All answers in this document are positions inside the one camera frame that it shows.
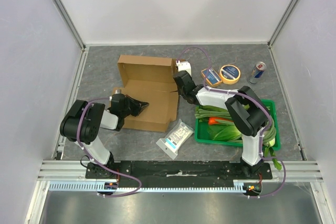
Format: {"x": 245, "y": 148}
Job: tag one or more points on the orange carrot piece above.
{"x": 219, "y": 121}

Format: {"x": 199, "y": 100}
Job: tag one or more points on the right aluminium frame post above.
{"x": 282, "y": 22}

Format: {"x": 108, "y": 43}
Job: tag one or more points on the orange blue rectangular box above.
{"x": 211, "y": 77}

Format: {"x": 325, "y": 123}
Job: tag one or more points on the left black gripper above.
{"x": 138, "y": 106}

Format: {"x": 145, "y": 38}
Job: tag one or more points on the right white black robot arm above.
{"x": 246, "y": 109}

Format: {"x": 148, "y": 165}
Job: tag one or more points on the brown cardboard box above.
{"x": 150, "y": 79}

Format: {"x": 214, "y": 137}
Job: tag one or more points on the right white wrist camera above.
{"x": 184, "y": 66}

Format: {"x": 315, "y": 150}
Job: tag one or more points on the aluminium frame post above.
{"x": 282, "y": 22}
{"x": 69, "y": 23}

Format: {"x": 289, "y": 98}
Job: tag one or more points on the grey slotted cable duct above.
{"x": 109, "y": 187}

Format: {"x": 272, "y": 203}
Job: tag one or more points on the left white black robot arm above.
{"x": 83, "y": 121}

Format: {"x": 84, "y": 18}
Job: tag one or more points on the green plastic tray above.
{"x": 204, "y": 134}

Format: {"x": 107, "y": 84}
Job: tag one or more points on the aluminium front rail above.
{"x": 297, "y": 171}

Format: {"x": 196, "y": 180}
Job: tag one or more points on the left aluminium frame post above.
{"x": 69, "y": 23}

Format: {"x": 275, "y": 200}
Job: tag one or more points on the white plastic packet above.
{"x": 171, "y": 143}

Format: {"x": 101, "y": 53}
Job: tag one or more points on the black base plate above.
{"x": 203, "y": 169}

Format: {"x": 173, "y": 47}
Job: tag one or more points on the green bean bundle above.
{"x": 210, "y": 112}

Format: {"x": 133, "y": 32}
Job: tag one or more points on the yellow tape roll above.
{"x": 229, "y": 74}

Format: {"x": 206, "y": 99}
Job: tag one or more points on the blue silver drink can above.
{"x": 257, "y": 72}

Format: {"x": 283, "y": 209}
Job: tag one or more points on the leafy green vegetable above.
{"x": 224, "y": 133}

